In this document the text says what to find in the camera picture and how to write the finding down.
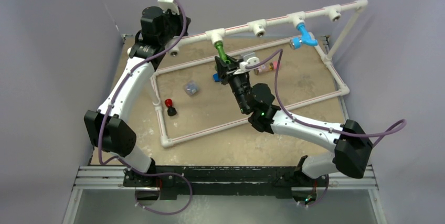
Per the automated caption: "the red and black knob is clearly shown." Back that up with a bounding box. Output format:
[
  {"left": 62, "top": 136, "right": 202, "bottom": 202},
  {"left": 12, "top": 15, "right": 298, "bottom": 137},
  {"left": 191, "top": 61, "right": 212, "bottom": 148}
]
[{"left": 164, "top": 99, "right": 177, "bottom": 116}]

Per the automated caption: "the white PVC pipe frame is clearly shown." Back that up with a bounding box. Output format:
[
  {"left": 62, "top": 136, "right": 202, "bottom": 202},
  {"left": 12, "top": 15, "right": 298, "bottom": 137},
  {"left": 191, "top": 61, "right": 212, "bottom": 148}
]
[{"left": 153, "top": 0, "right": 368, "bottom": 148}]

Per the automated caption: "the green water faucet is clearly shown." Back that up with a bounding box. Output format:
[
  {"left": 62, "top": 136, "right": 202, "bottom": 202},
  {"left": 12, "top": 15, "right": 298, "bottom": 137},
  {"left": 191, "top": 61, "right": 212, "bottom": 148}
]
[{"left": 214, "top": 41, "right": 231, "bottom": 63}]

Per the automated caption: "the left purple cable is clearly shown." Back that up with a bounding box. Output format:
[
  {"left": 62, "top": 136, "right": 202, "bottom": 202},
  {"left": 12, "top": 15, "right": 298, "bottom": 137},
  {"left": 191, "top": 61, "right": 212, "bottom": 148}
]
[{"left": 98, "top": 0, "right": 187, "bottom": 178}]

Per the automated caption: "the blue cube block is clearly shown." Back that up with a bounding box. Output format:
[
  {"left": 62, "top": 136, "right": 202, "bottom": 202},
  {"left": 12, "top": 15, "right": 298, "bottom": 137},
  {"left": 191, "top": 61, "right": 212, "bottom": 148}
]
[{"left": 213, "top": 73, "right": 221, "bottom": 82}]

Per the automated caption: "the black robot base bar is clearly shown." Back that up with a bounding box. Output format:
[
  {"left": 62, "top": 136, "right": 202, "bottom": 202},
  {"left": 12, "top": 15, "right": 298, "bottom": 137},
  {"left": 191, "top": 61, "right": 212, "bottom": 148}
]
[{"left": 123, "top": 165, "right": 327, "bottom": 203}]

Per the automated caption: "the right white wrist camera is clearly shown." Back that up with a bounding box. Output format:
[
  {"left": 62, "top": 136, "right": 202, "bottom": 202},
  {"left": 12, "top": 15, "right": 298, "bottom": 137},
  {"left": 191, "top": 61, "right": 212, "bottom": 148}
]
[{"left": 239, "top": 51, "right": 260, "bottom": 70}]

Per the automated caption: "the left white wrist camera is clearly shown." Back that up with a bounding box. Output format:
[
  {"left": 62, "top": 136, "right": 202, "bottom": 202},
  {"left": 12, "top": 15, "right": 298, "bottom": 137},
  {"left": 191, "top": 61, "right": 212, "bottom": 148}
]
[{"left": 157, "top": 0, "right": 179, "bottom": 15}]

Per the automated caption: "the aluminium table frame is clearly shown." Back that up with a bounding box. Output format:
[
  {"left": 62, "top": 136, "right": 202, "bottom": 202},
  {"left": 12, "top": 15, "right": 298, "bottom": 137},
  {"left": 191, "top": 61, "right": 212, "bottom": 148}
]
[{"left": 63, "top": 41, "right": 386, "bottom": 223}]

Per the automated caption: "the purple cable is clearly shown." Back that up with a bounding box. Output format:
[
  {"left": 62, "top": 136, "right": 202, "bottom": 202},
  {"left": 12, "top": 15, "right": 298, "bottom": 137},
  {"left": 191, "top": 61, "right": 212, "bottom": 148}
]
[
  {"left": 98, "top": 0, "right": 187, "bottom": 178},
  {"left": 245, "top": 49, "right": 407, "bottom": 138}
]

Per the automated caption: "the pink capped small bottle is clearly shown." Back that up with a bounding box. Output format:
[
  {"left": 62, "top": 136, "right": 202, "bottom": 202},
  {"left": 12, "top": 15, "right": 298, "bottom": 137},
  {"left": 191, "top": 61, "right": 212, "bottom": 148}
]
[{"left": 254, "top": 61, "right": 282, "bottom": 75}]

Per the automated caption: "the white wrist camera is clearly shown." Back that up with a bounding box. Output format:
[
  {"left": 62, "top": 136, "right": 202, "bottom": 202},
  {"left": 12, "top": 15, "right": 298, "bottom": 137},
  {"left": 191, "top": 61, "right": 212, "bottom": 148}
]
[
  {"left": 157, "top": 0, "right": 179, "bottom": 15},
  {"left": 239, "top": 51, "right": 260, "bottom": 70}
]

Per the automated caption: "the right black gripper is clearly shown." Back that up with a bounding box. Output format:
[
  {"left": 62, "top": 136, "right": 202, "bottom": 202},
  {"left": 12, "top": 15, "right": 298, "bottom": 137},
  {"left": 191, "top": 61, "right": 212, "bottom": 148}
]
[{"left": 214, "top": 55, "right": 250, "bottom": 114}]

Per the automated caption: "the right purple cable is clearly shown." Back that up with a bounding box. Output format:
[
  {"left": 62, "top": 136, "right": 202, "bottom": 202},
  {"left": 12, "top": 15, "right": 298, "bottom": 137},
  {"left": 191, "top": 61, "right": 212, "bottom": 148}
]
[{"left": 245, "top": 49, "right": 407, "bottom": 138}]

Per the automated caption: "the blue water faucet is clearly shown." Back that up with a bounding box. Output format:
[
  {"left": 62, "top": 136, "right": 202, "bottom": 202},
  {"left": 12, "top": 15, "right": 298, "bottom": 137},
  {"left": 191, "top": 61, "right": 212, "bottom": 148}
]
[{"left": 289, "top": 23, "right": 318, "bottom": 50}]

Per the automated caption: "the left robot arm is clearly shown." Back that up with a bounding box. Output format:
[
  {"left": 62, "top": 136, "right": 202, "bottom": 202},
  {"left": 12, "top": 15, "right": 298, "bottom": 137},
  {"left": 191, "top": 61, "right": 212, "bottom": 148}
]
[{"left": 84, "top": 6, "right": 191, "bottom": 187}]

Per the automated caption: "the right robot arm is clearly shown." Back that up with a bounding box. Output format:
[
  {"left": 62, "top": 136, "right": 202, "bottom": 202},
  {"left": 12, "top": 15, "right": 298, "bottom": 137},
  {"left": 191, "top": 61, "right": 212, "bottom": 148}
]
[{"left": 214, "top": 56, "right": 373, "bottom": 186}]

